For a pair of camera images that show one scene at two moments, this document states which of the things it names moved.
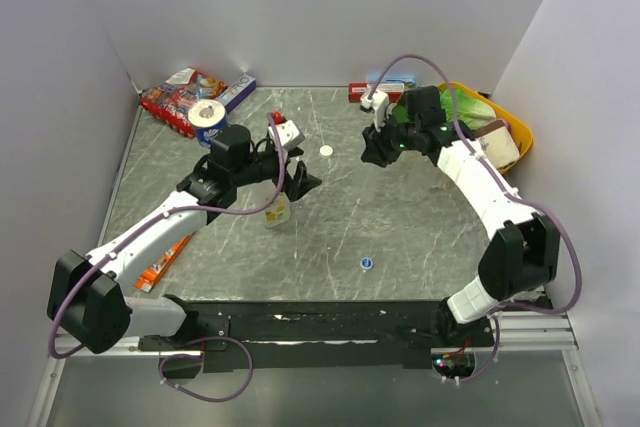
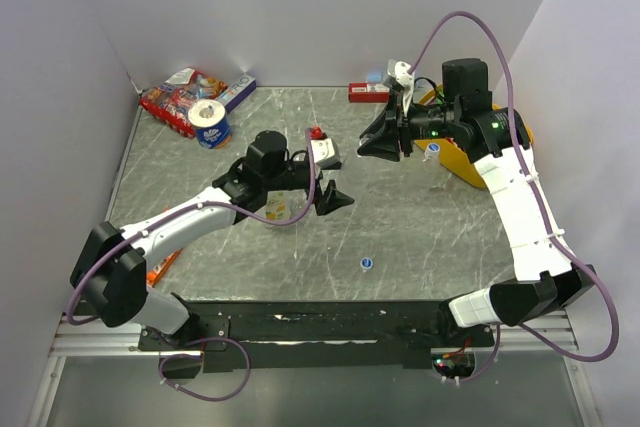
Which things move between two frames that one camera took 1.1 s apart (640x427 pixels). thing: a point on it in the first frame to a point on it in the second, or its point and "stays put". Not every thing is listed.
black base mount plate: (312, 334) stays put
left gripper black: (302, 181) to (331, 198)
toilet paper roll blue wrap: (207, 116) stays put
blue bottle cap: (366, 263) stays put
